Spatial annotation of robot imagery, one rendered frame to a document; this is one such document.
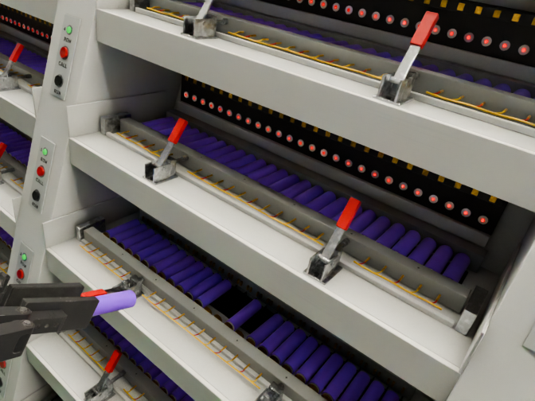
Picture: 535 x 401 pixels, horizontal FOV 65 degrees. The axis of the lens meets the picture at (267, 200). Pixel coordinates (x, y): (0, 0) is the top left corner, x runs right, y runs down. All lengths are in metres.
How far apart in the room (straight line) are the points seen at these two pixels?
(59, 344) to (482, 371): 0.70
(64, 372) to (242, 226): 0.45
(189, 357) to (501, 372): 0.37
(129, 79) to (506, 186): 0.58
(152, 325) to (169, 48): 0.38
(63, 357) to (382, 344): 0.59
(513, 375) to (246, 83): 0.38
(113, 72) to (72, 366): 0.50
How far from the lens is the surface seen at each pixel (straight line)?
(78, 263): 0.75
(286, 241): 0.50
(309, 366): 0.60
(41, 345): 0.89
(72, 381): 0.83
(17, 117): 0.87
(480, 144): 0.40
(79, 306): 0.42
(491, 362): 0.42
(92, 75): 0.72
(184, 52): 0.56
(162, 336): 0.63
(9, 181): 1.01
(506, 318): 0.41
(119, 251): 0.73
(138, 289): 0.68
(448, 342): 0.45
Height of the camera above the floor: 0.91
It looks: 15 degrees down
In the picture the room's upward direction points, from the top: 19 degrees clockwise
